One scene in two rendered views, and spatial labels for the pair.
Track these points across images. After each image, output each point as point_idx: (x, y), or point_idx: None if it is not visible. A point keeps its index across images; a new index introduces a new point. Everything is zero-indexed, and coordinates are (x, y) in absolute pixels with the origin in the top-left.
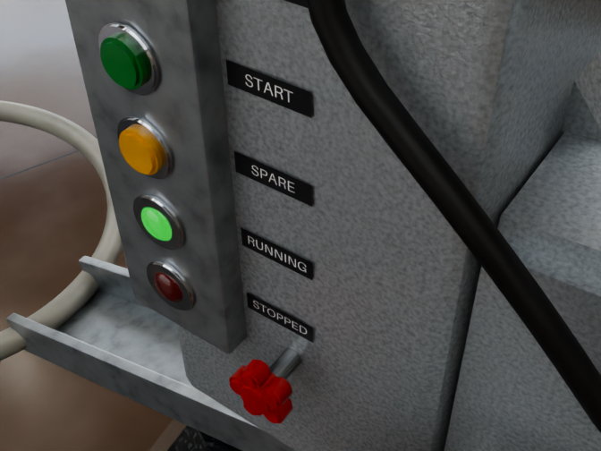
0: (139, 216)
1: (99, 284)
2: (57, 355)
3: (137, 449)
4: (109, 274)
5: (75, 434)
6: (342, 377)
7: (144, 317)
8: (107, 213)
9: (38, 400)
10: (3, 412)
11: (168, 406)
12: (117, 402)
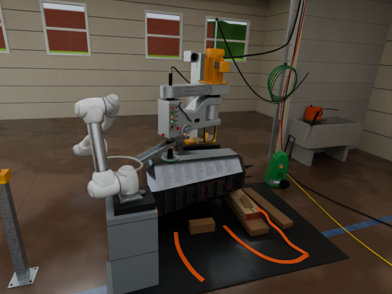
0: (171, 122)
1: (137, 158)
2: (147, 159)
3: None
4: (139, 156)
5: (100, 236)
6: (178, 126)
7: (145, 156)
8: (128, 157)
9: (87, 241)
10: (86, 246)
11: (160, 152)
12: (98, 230)
